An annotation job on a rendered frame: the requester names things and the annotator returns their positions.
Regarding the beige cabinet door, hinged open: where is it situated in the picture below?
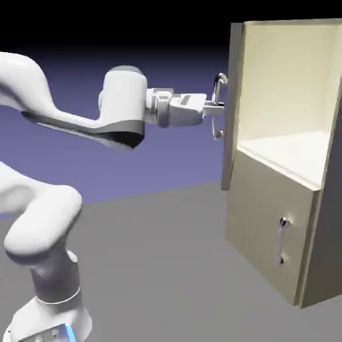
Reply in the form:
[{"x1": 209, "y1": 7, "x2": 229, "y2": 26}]
[{"x1": 220, "y1": 22, "x2": 246, "y2": 191}]

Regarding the beige cabinet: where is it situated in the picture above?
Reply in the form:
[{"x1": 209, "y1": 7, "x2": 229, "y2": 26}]
[{"x1": 224, "y1": 17, "x2": 342, "y2": 310}]

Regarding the curved silver handle, small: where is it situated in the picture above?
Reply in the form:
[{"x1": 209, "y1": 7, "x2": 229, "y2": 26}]
[{"x1": 275, "y1": 215, "x2": 291, "y2": 269}]

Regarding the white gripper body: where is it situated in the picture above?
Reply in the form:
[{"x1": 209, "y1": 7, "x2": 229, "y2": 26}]
[{"x1": 166, "y1": 92, "x2": 208, "y2": 128}]

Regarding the curved silver handle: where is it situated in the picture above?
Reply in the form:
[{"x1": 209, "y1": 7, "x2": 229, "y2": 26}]
[
  {"x1": 210, "y1": 72, "x2": 230, "y2": 142},
  {"x1": 275, "y1": 215, "x2": 291, "y2": 269}
]

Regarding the beige cabinet door, shut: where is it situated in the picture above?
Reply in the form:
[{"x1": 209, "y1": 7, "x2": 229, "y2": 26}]
[{"x1": 224, "y1": 150, "x2": 322, "y2": 307}]

